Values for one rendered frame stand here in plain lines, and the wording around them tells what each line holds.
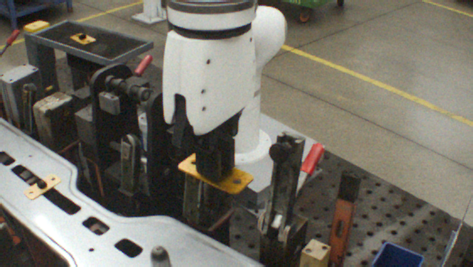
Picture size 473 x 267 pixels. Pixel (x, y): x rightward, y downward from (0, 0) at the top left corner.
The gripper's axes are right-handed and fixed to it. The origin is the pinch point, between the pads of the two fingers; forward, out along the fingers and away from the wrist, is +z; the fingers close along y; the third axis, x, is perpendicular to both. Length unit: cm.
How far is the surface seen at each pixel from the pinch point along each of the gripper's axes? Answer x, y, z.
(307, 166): 0.7, -22.3, 14.6
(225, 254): -5.6, -8.9, 27.4
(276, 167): -0.5, -14.7, 10.8
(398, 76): -60, -315, 128
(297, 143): 2.2, -15.5, 6.0
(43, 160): -54, -6, 28
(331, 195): -11, -67, 58
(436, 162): 1, -211, 128
